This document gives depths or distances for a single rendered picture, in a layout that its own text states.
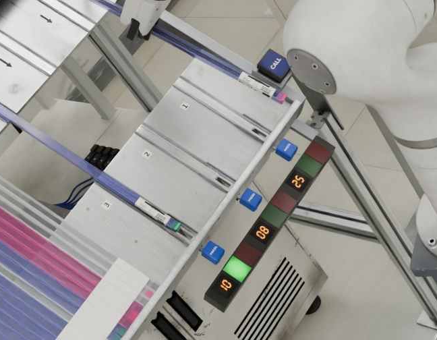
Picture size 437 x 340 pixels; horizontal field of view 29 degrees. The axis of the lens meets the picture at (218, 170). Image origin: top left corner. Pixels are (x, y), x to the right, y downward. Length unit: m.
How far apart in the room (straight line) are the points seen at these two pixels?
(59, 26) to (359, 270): 1.02
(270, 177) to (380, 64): 1.71
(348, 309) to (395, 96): 1.25
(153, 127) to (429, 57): 0.59
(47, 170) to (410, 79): 1.25
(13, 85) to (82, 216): 0.27
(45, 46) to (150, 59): 2.02
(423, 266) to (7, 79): 0.76
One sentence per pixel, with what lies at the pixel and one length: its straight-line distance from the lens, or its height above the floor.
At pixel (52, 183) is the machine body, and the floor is 0.62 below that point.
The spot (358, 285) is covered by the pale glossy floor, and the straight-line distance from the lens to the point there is 2.12.
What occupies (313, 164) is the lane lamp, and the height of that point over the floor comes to 0.66.
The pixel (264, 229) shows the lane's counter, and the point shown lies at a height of 0.66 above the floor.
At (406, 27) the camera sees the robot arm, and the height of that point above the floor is 1.06.
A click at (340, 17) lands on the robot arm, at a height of 1.11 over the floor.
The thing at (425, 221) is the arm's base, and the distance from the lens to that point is 1.17.
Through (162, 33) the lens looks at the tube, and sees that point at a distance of 1.37.
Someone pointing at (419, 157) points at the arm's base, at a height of 0.87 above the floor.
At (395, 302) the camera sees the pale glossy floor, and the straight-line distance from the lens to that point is 2.05.
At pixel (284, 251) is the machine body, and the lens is 1.95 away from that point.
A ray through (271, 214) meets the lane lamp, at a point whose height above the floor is 0.66.
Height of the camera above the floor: 1.54
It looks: 35 degrees down
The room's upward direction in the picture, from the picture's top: 38 degrees counter-clockwise
